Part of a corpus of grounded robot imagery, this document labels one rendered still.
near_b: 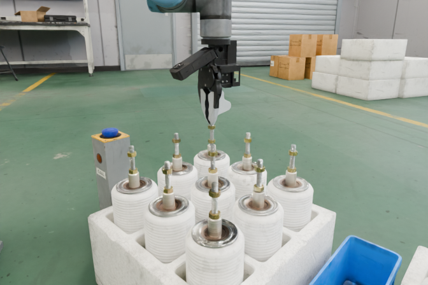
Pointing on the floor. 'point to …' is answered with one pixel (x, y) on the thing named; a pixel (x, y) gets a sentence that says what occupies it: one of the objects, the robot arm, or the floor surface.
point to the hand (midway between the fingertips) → (208, 119)
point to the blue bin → (359, 264)
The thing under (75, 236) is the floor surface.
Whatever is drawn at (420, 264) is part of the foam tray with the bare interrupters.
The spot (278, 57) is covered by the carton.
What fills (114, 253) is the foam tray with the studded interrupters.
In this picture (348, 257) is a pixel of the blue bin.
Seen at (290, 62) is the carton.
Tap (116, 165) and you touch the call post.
